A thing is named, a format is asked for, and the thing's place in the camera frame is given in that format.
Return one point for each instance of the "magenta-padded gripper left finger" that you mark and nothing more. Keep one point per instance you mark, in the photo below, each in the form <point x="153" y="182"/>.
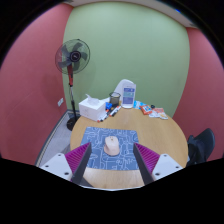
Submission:
<point x="56" y="164"/>

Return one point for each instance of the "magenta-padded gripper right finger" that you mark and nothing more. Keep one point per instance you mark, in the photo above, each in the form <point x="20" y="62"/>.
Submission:
<point x="166" y="165"/>

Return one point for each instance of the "beige computer mouse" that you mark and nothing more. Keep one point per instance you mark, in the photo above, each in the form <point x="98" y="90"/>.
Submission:
<point x="111" y="146"/>

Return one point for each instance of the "blue patterned mouse pad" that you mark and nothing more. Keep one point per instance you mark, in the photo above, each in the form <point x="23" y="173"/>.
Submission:
<point x="96" y="133"/>

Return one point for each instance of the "black backpack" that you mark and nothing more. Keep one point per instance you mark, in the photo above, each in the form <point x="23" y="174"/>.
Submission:
<point x="196" y="151"/>

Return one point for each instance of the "black chair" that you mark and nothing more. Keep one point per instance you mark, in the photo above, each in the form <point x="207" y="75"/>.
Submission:
<point x="208" y="140"/>

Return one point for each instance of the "white snack packets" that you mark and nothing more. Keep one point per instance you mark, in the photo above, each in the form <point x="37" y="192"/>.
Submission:
<point x="159" y="114"/>

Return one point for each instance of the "orange snack packet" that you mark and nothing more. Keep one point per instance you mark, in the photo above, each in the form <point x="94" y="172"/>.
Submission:
<point x="146" y="109"/>

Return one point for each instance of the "small black object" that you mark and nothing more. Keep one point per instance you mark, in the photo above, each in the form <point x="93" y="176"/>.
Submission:
<point x="153" y="106"/>

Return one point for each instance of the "black whiteboard marker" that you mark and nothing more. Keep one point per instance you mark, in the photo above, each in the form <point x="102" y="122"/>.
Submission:
<point x="116" y="111"/>
<point x="106" y="115"/>
<point x="113" y="111"/>
<point x="102" y="118"/>

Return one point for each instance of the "white tissue box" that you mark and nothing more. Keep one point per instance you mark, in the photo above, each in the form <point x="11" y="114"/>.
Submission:
<point x="91" y="109"/>

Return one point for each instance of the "light blue packet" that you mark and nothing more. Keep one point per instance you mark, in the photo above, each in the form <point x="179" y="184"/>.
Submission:
<point x="137" y="105"/>

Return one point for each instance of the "small blue box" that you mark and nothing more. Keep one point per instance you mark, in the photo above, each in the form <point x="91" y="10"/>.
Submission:
<point x="109" y="106"/>

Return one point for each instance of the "blue and white sign stand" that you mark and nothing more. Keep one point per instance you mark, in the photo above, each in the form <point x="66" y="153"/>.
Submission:
<point x="128" y="96"/>

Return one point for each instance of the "dark glass cup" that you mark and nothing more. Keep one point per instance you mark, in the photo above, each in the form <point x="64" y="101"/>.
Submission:
<point x="115" y="99"/>

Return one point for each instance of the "standing fan with red pole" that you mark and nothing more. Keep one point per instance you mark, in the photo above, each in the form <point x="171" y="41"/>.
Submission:
<point x="72" y="56"/>

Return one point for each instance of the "white wall socket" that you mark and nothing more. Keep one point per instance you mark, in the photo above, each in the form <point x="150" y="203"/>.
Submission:
<point x="60" y="102"/>

